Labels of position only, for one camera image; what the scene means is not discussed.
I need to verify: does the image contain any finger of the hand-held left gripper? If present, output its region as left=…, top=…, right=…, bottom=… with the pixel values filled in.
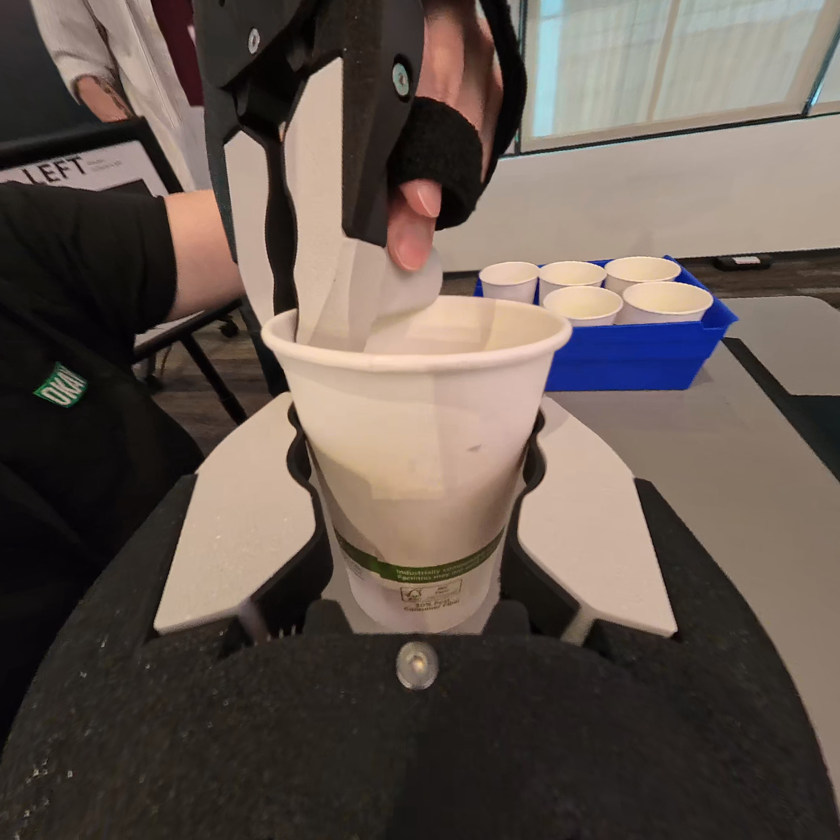
left=225, top=125, right=299, bottom=325
left=284, top=59, right=389, bottom=352

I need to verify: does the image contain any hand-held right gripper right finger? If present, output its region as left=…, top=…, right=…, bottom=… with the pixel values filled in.
left=504, top=395, right=679, bottom=649

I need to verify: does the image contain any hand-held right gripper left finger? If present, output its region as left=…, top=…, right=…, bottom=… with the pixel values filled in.
left=153, top=392, right=331, bottom=644

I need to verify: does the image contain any blue plastic bin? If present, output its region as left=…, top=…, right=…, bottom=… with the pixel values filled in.
left=472, top=255, right=740, bottom=392

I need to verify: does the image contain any another person's forearm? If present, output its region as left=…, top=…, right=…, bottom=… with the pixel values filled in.
left=73, top=69, right=135, bottom=124

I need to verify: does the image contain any person's left forearm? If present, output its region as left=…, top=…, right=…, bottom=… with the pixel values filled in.
left=161, top=189, right=247, bottom=324

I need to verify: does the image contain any person's left hand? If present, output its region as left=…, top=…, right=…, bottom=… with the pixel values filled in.
left=386, top=0, right=505, bottom=273

